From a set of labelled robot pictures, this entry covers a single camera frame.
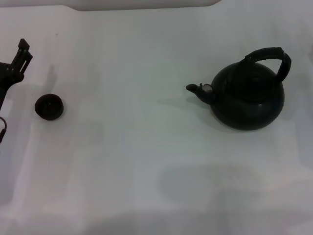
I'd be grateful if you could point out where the small dark brown teacup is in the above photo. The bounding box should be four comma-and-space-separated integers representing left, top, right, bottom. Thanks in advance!
34, 93, 66, 121

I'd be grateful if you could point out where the thin black cable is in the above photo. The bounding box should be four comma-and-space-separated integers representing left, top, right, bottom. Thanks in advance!
0, 117, 8, 143

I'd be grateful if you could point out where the dark green round teapot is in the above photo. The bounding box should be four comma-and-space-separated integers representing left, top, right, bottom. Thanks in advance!
185, 47, 292, 131

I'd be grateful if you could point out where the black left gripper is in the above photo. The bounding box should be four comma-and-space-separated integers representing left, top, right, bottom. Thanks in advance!
0, 38, 34, 109

